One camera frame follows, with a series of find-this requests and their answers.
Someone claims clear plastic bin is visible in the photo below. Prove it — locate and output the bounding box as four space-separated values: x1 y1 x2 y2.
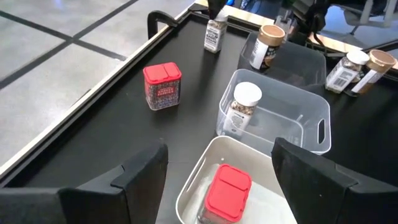
215 68 332 156

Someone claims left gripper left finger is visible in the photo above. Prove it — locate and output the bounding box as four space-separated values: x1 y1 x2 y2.
0 139 169 224

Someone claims red-lid spice tin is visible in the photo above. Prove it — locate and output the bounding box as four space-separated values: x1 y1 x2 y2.
196 163 252 224
142 61 183 111

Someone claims grey office chair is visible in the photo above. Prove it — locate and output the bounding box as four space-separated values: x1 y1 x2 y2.
334 0 398 37

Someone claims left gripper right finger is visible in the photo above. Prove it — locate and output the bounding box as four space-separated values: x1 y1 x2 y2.
271 137 398 224

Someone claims silver mounting bracket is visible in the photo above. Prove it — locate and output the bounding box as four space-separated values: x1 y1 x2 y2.
275 15 296 35

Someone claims black clamp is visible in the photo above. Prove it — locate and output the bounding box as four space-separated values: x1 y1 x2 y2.
147 10 178 40

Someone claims white plastic bin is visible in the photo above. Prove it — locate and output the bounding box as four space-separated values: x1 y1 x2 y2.
175 135 299 224

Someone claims white-lid spice jar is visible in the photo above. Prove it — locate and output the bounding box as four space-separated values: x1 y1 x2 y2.
325 49 371 94
203 9 229 54
222 81 263 138

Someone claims dark smoky plastic bin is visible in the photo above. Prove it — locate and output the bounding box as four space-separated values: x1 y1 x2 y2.
237 30 327 91

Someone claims brown-lid spice jar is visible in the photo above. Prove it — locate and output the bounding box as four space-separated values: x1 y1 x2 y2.
351 49 398 96
249 24 286 71

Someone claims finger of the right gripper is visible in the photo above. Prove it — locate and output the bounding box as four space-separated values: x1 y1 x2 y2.
206 0 228 21

